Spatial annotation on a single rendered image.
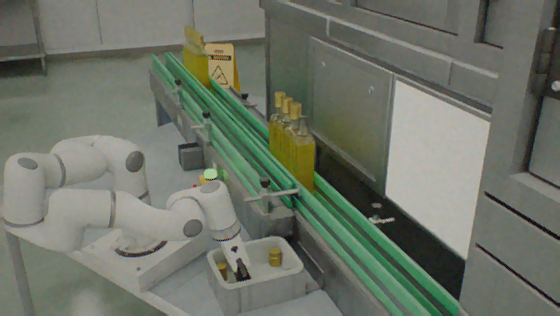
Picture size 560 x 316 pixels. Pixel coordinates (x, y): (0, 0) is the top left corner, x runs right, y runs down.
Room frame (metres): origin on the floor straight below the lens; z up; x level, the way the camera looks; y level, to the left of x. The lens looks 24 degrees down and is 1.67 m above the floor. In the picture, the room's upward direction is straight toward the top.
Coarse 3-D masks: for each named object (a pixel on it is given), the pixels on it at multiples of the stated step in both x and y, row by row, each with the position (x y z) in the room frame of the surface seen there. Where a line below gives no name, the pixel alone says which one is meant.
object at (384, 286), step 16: (240, 128) 1.87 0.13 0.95; (256, 144) 1.71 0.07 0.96; (272, 160) 1.58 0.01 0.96; (288, 176) 1.46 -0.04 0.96; (304, 192) 1.35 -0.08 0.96; (304, 208) 1.35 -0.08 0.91; (320, 208) 1.26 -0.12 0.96; (320, 224) 1.26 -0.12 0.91; (336, 224) 1.18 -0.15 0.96; (336, 240) 1.18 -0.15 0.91; (352, 240) 1.10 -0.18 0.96; (352, 256) 1.10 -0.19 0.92; (368, 256) 1.04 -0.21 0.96; (368, 272) 1.04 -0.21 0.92; (384, 272) 0.97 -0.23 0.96; (384, 288) 0.97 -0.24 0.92; (400, 288) 0.92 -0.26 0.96; (384, 304) 0.96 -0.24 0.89; (400, 304) 0.92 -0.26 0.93; (416, 304) 0.87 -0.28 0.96
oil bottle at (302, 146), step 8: (296, 136) 1.46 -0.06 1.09; (304, 136) 1.45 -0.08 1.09; (312, 136) 1.46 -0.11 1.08; (296, 144) 1.44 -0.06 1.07; (304, 144) 1.44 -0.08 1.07; (312, 144) 1.45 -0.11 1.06; (296, 152) 1.44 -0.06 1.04; (304, 152) 1.44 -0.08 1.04; (312, 152) 1.45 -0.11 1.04; (296, 160) 1.44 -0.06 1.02; (304, 160) 1.44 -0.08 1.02; (312, 160) 1.45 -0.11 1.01; (296, 168) 1.44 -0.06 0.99; (304, 168) 1.44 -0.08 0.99; (312, 168) 1.45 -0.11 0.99; (296, 176) 1.44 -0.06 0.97; (304, 176) 1.44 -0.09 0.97; (312, 176) 1.45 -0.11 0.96; (304, 184) 1.44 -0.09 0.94; (312, 184) 1.45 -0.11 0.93; (312, 192) 1.45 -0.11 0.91
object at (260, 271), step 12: (264, 240) 1.29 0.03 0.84; (276, 240) 1.30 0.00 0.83; (216, 252) 1.24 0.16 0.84; (252, 252) 1.28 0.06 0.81; (264, 252) 1.29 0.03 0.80; (288, 252) 1.24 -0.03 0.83; (228, 264) 1.25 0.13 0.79; (252, 264) 1.27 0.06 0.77; (264, 264) 1.28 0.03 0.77; (288, 264) 1.23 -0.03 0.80; (300, 264) 1.18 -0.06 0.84; (216, 276) 1.13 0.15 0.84; (228, 276) 1.22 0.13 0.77; (252, 276) 1.22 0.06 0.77; (264, 276) 1.13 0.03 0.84; (276, 276) 1.13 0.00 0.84; (228, 288) 1.09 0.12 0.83
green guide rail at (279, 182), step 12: (168, 60) 2.93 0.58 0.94; (180, 72) 2.67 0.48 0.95; (192, 84) 2.44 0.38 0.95; (192, 96) 2.45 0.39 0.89; (204, 96) 2.25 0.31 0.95; (204, 108) 2.26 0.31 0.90; (216, 108) 2.08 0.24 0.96; (216, 120) 2.09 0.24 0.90; (228, 120) 1.93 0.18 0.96; (228, 132) 1.94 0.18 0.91; (240, 132) 1.80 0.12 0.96; (240, 144) 1.82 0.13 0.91; (252, 144) 1.69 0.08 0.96; (252, 156) 1.70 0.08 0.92; (264, 156) 1.59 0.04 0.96; (264, 168) 1.59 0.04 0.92; (276, 168) 1.50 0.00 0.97; (276, 180) 1.50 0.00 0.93; (288, 180) 1.42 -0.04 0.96; (288, 204) 1.40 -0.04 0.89
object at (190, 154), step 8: (184, 144) 2.00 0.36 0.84; (192, 144) 2.00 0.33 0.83; (184, 152) 1.93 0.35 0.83; (192, 152) 1.94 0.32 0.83; (200, 152) 1.95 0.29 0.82; (184, 160) 1.93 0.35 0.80; (192, 160) 1.94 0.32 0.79; (200, 160) 1.95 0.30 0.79; (184, 168) 1.93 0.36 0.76; (192, 168) 1.94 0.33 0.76
